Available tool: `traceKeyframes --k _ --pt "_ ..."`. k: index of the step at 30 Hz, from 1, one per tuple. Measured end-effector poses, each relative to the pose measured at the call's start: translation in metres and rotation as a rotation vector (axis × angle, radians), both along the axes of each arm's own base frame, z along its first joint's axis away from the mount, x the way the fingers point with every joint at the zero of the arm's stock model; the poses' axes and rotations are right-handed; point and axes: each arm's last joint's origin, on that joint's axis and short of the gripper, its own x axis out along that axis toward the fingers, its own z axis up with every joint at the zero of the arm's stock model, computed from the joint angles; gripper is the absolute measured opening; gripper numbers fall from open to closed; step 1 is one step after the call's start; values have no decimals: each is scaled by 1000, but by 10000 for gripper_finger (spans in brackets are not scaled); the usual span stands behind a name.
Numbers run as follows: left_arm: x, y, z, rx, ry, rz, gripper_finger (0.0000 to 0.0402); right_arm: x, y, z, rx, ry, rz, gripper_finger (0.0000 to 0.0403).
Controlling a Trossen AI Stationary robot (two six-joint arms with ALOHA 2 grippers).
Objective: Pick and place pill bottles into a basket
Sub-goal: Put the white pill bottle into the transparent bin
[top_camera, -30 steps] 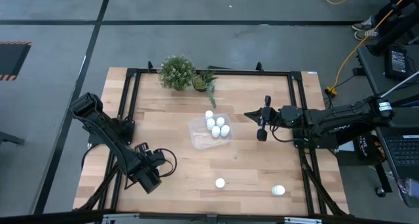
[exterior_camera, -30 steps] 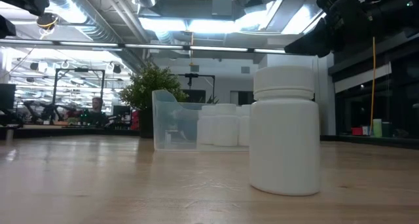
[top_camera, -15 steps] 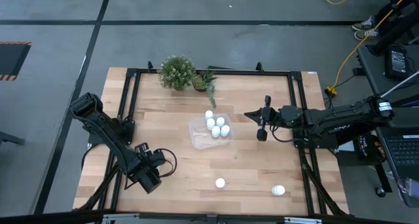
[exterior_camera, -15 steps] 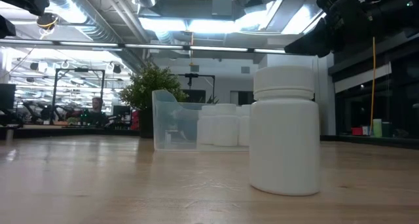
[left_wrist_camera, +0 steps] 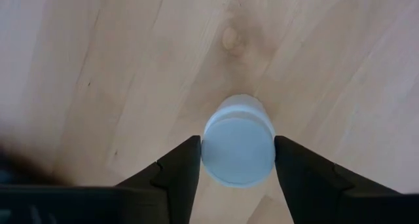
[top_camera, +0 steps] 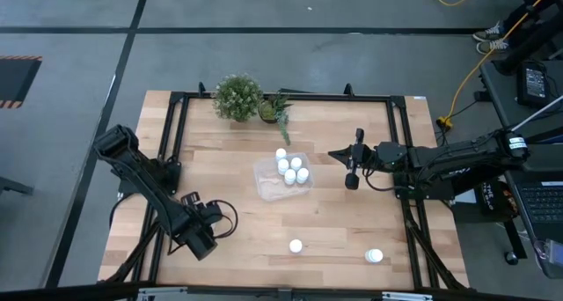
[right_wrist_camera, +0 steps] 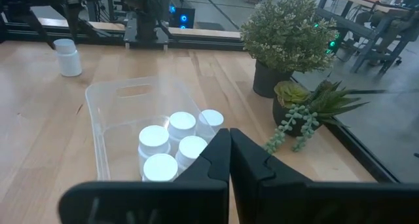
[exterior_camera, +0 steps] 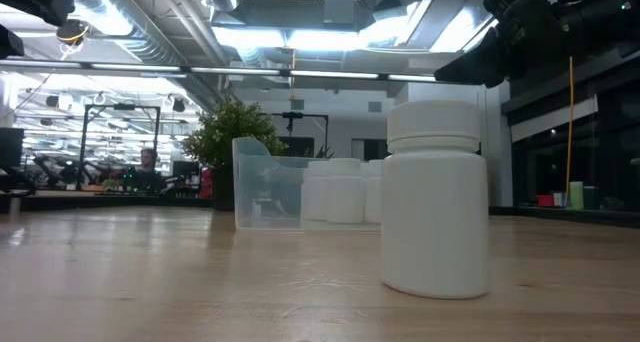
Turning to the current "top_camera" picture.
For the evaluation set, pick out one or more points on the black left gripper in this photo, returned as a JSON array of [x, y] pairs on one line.
[[206, 215]]

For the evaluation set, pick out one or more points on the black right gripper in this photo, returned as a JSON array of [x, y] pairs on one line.
[[363, 156]]

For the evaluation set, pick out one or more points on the white pill bottle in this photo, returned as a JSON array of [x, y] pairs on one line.
[[295, 246], [280, 153], [302, 175], [374, 255], [296, 163], [290, 176], [283, 166]]

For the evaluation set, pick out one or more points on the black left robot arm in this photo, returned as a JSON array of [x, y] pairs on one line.
[[145, 182]]

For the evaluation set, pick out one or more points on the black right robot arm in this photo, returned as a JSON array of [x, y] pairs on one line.
[[462, 158]]

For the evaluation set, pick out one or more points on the clear plastic basket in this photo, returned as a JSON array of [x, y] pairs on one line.
[[272, 188]]

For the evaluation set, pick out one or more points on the trailing succulent potted plant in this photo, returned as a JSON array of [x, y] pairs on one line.
[[269, 111]]

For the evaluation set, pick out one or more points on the black front crossbar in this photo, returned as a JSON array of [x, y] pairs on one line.
[[281, 294]]

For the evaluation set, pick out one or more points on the bushy green potted plant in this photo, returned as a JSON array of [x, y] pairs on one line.
[[237, 97]]

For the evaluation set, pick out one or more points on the black printed bag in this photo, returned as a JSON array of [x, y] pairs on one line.
[[490, 197]]

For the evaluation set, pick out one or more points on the black side desk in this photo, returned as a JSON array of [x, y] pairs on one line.
[[506, 103]]

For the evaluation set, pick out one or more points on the person's shoe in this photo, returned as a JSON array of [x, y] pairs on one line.
[[492, 47], [489, 31]]

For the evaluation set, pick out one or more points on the dark chair leg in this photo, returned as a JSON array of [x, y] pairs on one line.
[[13, 185]]

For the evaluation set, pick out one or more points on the black caster wheel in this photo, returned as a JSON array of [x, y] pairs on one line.
[[511, 258]]

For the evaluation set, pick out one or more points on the black power adapter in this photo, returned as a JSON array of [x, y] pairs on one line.
[[534, 83]]

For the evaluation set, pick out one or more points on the black laptop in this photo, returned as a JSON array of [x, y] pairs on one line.
[[543, 204]]

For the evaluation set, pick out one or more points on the black hazard-striped floor mat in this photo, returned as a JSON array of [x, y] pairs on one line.
[[15, 81]]

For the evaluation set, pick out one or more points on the black aluminium table frame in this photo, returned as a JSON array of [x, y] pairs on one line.
[[316, 97]]

